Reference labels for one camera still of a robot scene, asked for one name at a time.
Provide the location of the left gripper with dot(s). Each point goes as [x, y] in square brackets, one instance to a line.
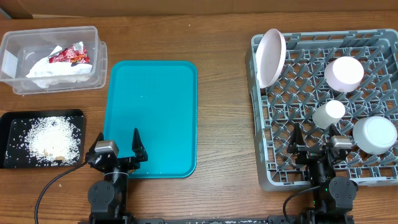
[133, 163]

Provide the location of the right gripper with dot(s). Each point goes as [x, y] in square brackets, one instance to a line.
[306, 153]

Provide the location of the white paper cup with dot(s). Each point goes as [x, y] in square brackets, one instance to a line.
[328, 114]

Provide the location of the grey bowl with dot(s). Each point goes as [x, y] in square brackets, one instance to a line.
[375, 135]

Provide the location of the small white plate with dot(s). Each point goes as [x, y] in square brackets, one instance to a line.
[344, 74]

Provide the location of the rice food scraps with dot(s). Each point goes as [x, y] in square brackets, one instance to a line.
[44, 142]

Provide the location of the large white plate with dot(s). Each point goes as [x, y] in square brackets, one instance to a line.
[270, 57]

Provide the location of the red snack wrapper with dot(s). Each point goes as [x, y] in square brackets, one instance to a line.
[74, 54]

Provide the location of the white napkin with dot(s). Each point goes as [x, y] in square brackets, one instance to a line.
[59, 72]

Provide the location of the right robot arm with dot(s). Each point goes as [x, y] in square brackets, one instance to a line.
[332, 195]

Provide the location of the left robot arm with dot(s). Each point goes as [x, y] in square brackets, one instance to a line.
[108, 197]

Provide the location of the grey dishwasher rack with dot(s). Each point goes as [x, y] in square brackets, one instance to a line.
[302, 88]

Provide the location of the teal serving tray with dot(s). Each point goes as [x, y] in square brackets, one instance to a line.
[160, 99]

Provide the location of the black plastic tray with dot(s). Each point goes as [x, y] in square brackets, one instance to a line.
[7, 118]

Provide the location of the clear plastic bin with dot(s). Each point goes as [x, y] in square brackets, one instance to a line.
[22, 49]

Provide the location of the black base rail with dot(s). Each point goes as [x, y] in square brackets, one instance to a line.
[273, 219]

